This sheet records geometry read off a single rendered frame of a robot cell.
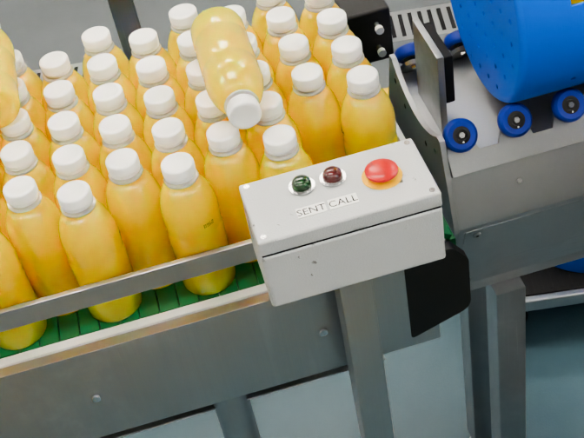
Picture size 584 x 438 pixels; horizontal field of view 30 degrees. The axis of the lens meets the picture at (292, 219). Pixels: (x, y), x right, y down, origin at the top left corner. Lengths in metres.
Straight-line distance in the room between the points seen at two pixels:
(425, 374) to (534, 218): 0.90
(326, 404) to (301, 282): 1.20
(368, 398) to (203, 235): 0.30
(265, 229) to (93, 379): 0.36
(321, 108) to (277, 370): 0.35
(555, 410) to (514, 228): 0.84
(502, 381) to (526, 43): 0.70
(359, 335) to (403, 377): 1.08
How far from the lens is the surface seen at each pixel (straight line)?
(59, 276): 1.35
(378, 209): 1.14
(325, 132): 1.37
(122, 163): 1.28
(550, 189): 1.51
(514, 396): 1.89
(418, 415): 2.32
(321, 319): 1.39
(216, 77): 1.28
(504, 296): 1.69
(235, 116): 1.25
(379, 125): 1.35
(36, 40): 3.71
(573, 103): 1.47
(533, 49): 1.35
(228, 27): 1.35
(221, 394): 1.45
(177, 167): 1.25
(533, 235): 1.60
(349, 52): 1.38
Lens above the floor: 1.87
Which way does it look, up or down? 43 degrees down
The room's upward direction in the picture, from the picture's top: 12 degrees counter-clockwise
